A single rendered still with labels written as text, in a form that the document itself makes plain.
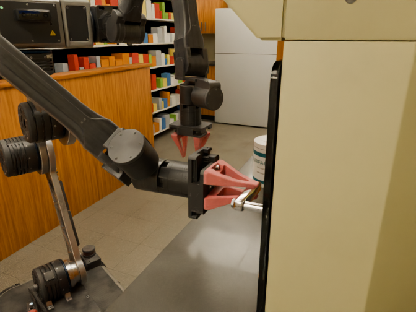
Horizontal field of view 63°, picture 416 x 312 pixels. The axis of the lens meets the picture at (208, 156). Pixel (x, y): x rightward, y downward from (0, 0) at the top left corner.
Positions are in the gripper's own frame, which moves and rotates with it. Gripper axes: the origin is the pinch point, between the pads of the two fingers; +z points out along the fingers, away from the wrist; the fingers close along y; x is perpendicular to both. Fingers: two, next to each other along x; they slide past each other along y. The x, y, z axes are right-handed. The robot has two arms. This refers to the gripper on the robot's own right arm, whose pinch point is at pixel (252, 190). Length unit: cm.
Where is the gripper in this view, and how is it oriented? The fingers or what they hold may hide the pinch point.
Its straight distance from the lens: 51.8
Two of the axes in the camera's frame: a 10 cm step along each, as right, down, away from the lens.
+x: 3.7, -2.6, 8.9
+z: 9.3, 1.2, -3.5
